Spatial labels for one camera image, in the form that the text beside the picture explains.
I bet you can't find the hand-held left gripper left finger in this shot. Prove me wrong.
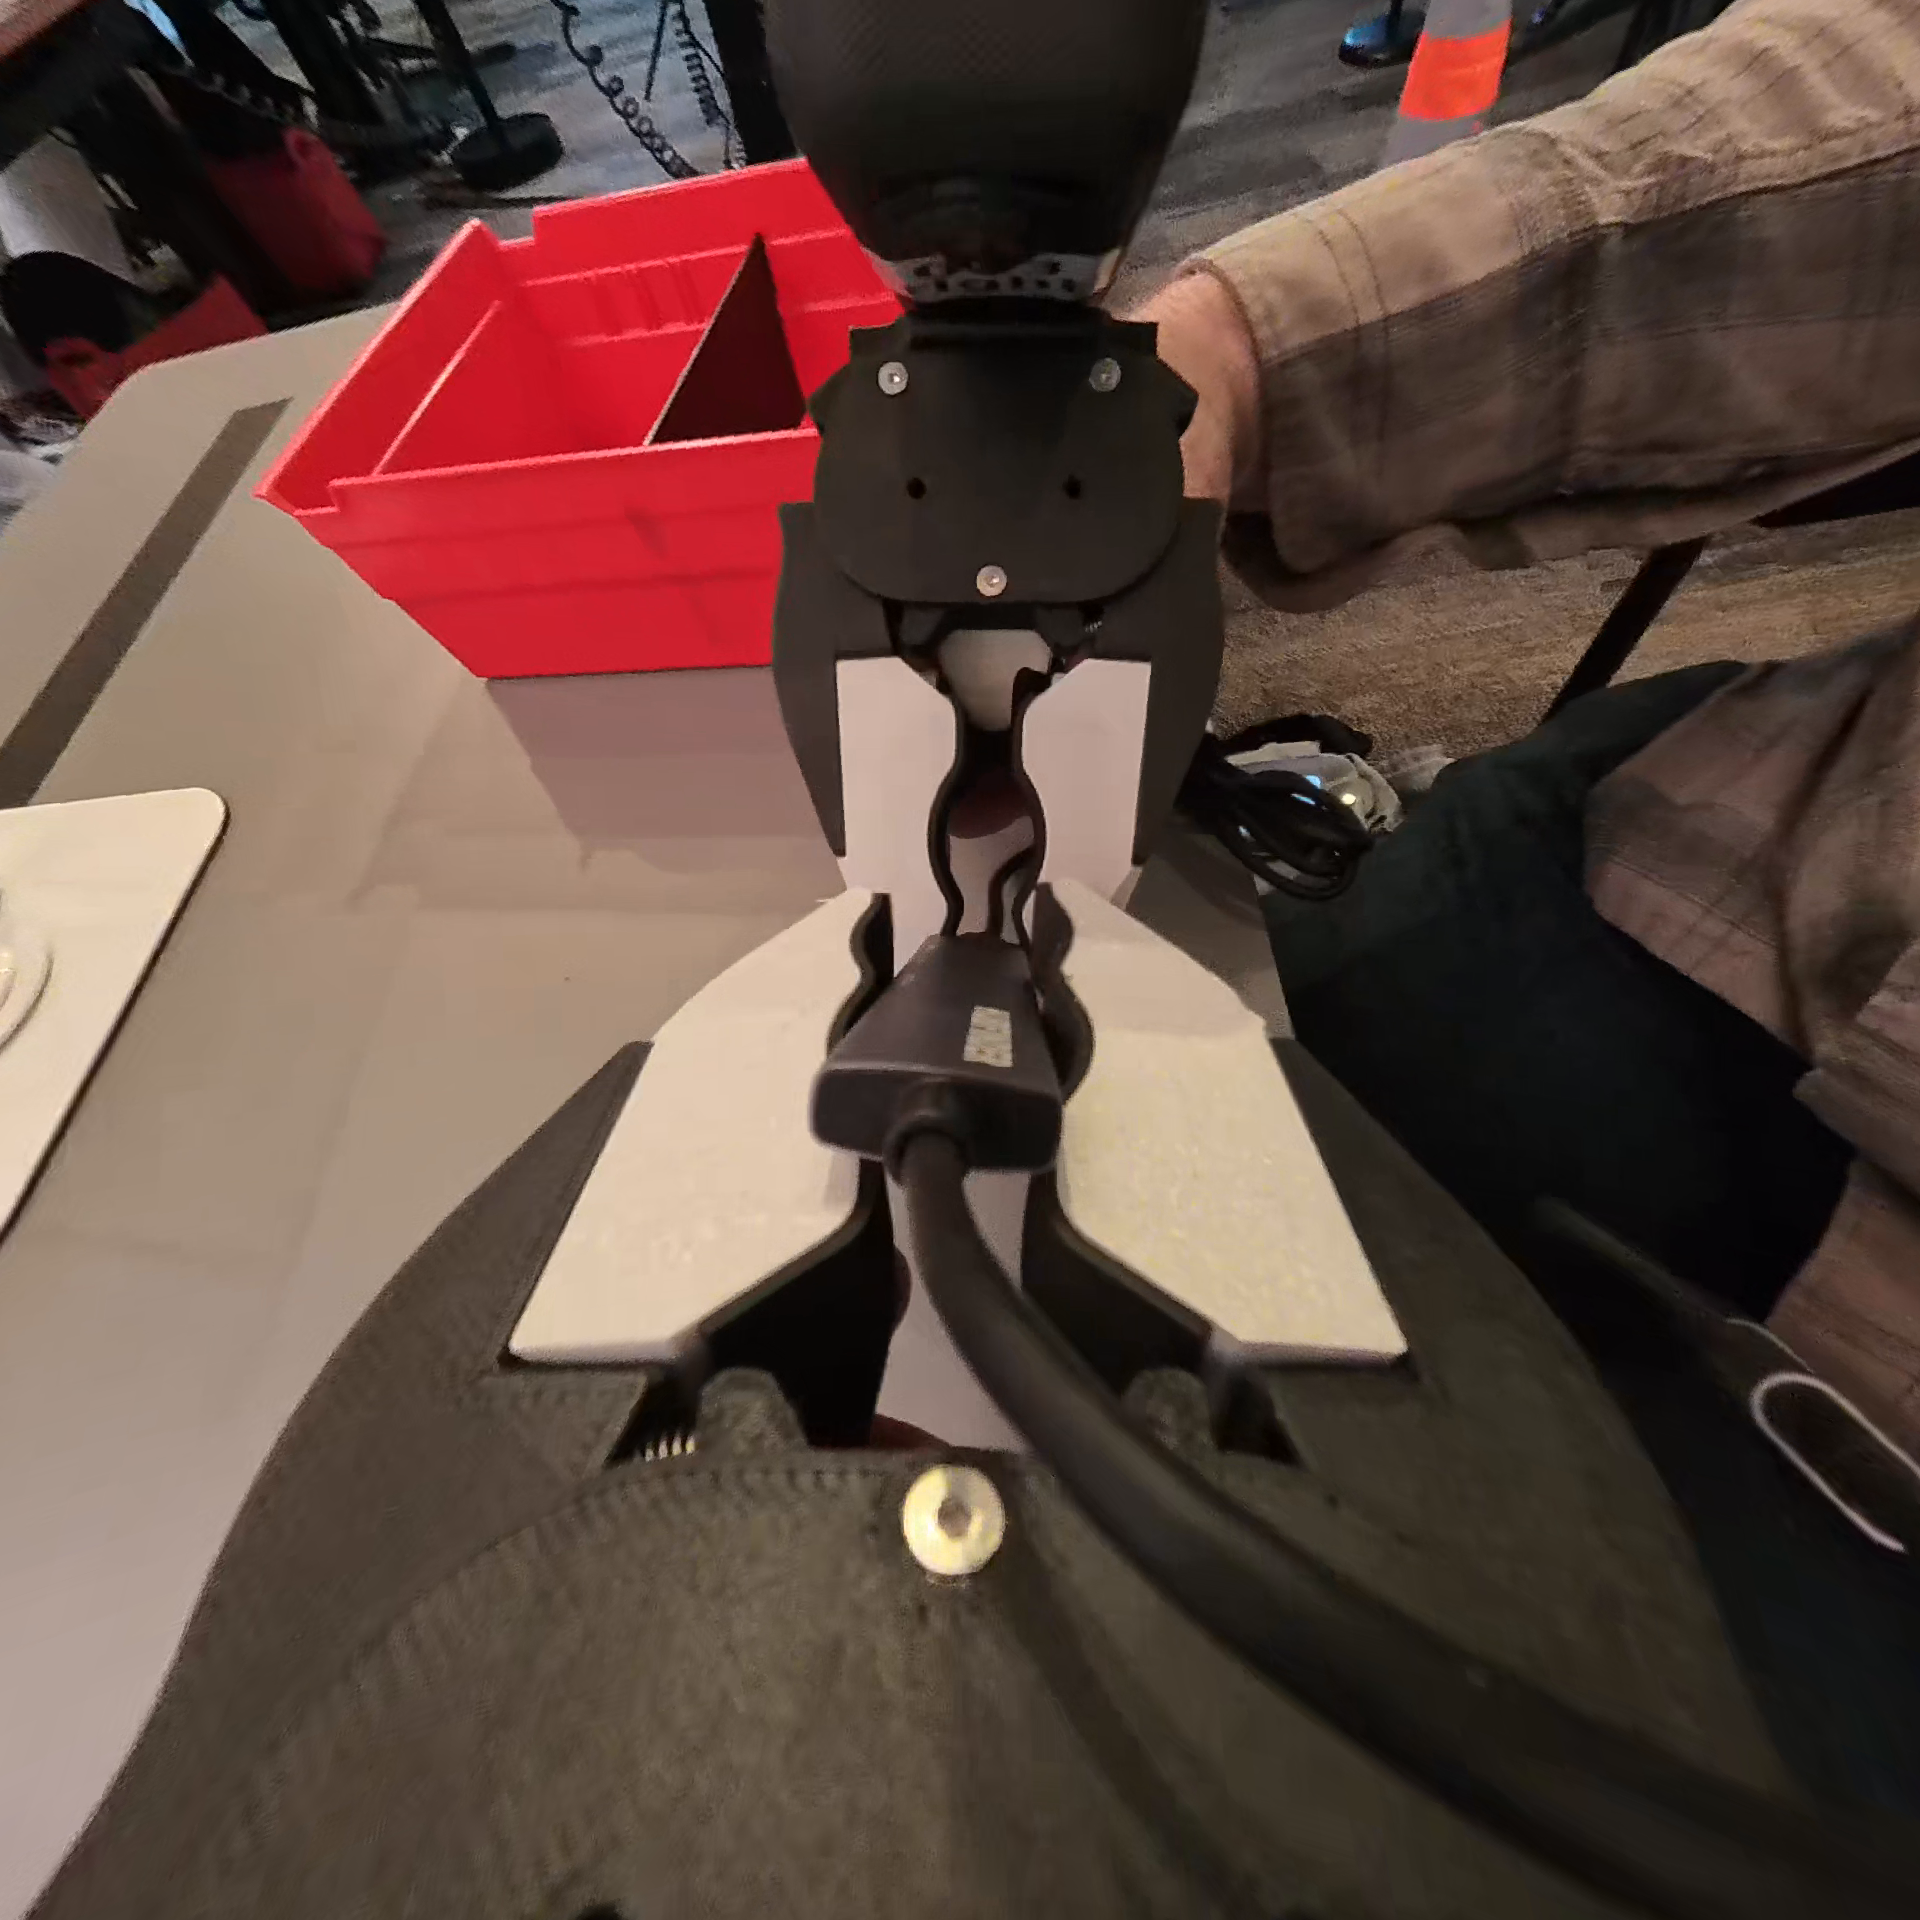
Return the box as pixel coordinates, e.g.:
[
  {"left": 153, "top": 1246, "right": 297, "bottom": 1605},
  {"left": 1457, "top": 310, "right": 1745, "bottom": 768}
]
[{"left": 512, "top": 895, "right": 912, "bottom": 1447}]

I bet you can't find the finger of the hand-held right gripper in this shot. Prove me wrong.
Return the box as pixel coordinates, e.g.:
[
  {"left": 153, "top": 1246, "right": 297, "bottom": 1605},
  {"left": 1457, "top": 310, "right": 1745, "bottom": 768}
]
[
  {"left": 830, "top": 661, "right": 969, "bottom": 949},
  {"left": 1006, "top": 661, "right": 1156, "bottom": 944}
]

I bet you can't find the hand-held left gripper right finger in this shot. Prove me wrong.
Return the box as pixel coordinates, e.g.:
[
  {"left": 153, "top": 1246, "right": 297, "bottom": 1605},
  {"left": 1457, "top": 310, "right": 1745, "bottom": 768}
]
[{"left": 1028, "top": 876, "right": 1416, "bottom": 1393}]

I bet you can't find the red plastic bin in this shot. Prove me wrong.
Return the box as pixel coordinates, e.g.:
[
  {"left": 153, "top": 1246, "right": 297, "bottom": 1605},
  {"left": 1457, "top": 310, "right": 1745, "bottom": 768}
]
[{"left": 253, "top": 159, "right": 912, "bottom": 686}]

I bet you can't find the person's right forearm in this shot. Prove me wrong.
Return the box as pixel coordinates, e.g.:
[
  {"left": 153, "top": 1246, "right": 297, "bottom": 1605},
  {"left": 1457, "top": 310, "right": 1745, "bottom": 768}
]
[{"left": 1192, "top": 0, "right": 1920, "bottom": 605}]

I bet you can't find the person's right hand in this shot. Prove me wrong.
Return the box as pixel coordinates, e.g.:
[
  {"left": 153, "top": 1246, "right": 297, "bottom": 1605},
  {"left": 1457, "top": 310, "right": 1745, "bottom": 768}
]
[{"left": 1130, "top": 269, "right": 1266, "bottom": 519}]

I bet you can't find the black bin divider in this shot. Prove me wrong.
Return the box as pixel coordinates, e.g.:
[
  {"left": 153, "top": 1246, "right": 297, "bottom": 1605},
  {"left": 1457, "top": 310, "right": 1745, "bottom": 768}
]
[{"left": 650, "top": 235, "right": 810, "bottom": 446}]

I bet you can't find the black floor lamp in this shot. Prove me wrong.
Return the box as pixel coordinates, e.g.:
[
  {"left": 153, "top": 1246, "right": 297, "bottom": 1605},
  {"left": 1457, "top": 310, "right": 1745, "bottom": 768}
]
[{"left": 407, "top": 0, "right": 566, "bottom": 197}]

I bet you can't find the orange traffic cone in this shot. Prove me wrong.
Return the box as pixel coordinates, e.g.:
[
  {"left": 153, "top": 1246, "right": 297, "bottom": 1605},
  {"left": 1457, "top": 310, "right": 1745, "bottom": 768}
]
[{"left": 1379, "top": 0, "right": 1514, "bottom": 168}]

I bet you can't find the red bag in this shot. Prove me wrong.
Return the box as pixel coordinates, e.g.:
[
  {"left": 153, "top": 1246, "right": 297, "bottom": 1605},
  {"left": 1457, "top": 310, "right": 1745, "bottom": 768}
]
[
  {"left": 40, "top": 276, "right": 279, "bottom": 421},
  {"left": 214, "top": 130, "right": 392, "bottom": 304}
]

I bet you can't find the coiled black cable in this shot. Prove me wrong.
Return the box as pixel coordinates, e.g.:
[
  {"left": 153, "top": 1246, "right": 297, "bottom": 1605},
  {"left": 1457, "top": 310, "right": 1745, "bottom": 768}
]
[{"left": 544, "top": 0, "right": 709, "bottom": 183}]

